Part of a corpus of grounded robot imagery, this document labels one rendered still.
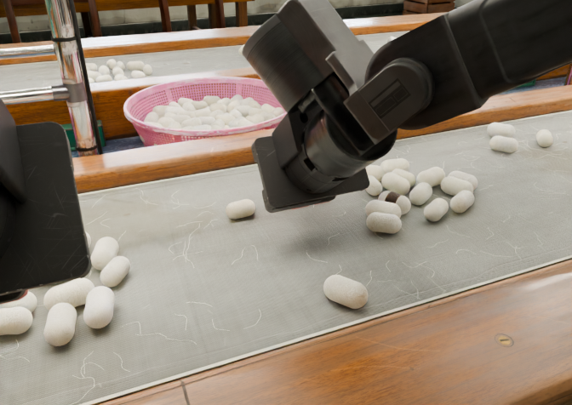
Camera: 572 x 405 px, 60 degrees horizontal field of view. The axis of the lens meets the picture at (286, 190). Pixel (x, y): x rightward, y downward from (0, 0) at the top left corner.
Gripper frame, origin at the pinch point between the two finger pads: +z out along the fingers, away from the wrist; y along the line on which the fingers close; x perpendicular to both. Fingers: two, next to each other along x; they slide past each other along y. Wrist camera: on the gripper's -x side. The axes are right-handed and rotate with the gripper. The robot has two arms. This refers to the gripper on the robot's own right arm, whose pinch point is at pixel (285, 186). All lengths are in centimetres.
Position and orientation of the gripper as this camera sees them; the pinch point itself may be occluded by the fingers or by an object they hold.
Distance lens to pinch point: 53.8
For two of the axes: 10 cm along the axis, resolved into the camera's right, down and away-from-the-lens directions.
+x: 2.4, 9.6, -1.6
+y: -9.3, 1.8, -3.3
